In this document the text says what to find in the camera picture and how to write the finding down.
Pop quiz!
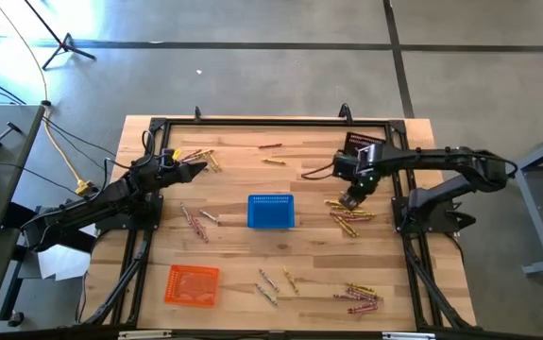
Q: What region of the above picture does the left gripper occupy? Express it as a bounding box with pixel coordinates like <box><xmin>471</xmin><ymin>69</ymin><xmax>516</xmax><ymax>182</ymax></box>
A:
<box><xmin>155</xmin><ymin>160</ymin><xmax>209</xmax><ymax>190</ymax></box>

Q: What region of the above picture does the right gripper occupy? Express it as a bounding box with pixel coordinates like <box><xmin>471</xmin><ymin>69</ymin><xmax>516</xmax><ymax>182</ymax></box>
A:
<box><xmin>339</xmin><ymin>172</ymin><xmax>382</xmax><ymax>212</ymax></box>

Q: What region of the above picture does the blue plastic basket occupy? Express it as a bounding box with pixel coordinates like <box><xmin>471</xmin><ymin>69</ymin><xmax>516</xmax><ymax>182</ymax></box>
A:
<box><xmin>246</xmin><ymin>193</ymin><xmax>297</xmax><ymax>230</ymax></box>

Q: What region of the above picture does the black plastic basket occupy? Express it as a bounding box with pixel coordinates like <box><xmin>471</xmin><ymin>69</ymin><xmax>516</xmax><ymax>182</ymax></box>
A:
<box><xmin>344</xmin><ymin>130</ymin><xmax>388</xmax><ymax>153</ymax></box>

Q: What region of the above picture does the orange plastic basket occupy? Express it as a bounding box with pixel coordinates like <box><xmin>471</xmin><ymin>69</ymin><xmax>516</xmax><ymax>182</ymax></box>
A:
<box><xmin>163</xmin><ymin>263</ymin><xmax>221</xmax><ymax>309</ymax></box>

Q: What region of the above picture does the black tripod stand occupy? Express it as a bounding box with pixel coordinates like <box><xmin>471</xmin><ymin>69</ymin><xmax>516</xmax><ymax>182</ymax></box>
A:
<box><xmin>23</xmin><ymin>0</ymin><xmax>97</xmax><ymax>71</ymax></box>

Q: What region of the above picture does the black desk crossbar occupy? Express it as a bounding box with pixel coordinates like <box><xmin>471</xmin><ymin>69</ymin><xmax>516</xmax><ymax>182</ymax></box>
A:
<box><xmin>1</xmin><ymin>200</ymin><xmax>97</xmax><ymax>254</ymax></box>

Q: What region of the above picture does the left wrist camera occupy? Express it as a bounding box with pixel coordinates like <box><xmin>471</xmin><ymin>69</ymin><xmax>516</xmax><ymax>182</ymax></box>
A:
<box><xmin>159</xmin><ymin>149</ymin><xmax>178</xmax><ymax>169</ymax></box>

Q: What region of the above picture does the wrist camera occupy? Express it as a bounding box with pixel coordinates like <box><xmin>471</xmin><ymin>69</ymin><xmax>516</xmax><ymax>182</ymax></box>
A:
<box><xmin>159</xmin><ymin>149</ymin><xmax>178</xmax><ymax>169</ymax></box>
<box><xmin>332</xmin><ymin>151</ymin><xmax>363</xmax><ymax>179</ymax></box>

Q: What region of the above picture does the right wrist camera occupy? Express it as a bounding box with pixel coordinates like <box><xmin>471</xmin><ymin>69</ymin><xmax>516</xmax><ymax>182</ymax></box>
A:
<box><xmin>332</xmin><ymin>151</ymin><xmax>363</xmax><ymax>179</ymax></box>

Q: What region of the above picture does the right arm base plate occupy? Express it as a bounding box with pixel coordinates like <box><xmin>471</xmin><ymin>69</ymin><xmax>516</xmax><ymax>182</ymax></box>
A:
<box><xmin>391</xmin><ymin>193</ymin><xmax>478</xmax><ymax>236</ymax></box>

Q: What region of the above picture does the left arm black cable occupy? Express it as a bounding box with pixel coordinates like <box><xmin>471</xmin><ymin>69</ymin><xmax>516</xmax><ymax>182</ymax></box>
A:
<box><xmin>141</xmin><ymin>129</ymin><xmax>168</xmax><ymax>166</ymax></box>

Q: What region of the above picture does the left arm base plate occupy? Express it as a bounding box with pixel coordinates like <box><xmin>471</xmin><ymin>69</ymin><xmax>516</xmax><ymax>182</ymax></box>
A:
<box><xmin>94</xmin><ymin>191</ymin><xmax>164</xmax><ymax>232</ymax></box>

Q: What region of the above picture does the black aluminium table frame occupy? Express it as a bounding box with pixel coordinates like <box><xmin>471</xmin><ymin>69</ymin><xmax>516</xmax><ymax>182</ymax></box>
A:
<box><xmin>81</xmin><ymin>115</ymin><xmax>478</xmax><ymax>332</ymax></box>

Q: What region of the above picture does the yellow extension cord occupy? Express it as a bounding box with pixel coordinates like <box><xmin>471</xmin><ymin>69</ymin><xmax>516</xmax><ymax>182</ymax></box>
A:
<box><xmin>42</xmin><ymin>106</ymin><xmax>95</xmax><ymax>197</ymax></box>

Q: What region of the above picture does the black power cable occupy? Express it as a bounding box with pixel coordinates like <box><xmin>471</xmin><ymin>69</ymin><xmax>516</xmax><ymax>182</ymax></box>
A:
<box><xmin>42</xmin><ymin>115</ymin><xmax>133</xmax><ymax>172</ymax></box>

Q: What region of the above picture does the silver metal bracket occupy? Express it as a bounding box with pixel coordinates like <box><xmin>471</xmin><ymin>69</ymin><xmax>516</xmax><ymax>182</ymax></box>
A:
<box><xmin>382</xmin><ymin>331</ymin><xmax>437</xmax><ymax>340</ymax></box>
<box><xmin>118</xmin><ymin>330</ymin><xmax>173</xmax><ymax>340</ymax></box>

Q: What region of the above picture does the thin beige cable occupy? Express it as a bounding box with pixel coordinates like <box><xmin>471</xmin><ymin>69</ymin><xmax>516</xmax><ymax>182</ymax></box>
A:
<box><xmin>0</xmin><ymin>0</ymin><xmax>53</xmax><ymax>108</ymax></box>

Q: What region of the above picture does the black clamp handle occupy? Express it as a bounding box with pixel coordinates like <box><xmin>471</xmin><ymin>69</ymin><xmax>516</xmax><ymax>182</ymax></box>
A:
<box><xmin>0</xmin><ymin>121</ymin><xmax>25</xmax><ymax>145</ymax></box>

